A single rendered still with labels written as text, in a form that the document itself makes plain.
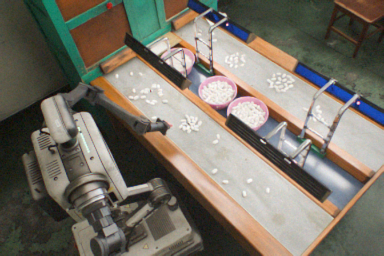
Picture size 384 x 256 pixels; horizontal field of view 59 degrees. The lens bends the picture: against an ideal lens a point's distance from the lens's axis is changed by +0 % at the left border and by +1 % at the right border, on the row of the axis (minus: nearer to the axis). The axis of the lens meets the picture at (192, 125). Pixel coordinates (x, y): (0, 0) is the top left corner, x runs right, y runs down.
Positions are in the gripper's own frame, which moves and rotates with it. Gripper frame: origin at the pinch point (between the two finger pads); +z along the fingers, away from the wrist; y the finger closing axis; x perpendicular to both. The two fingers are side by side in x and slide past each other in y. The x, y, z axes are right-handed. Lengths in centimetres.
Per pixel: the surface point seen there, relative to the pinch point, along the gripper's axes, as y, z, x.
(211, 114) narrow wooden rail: -4.7, 28.4, -10.7
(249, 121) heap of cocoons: -24, 42, -18
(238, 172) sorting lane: -46.0, 17.7, 2.0
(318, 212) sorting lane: -92, 29, -6
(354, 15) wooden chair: 10, 196, -109
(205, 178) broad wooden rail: -36.9, 2.4, 11.4
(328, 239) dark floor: -101, 95, 35
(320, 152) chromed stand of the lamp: -69, 55, -26
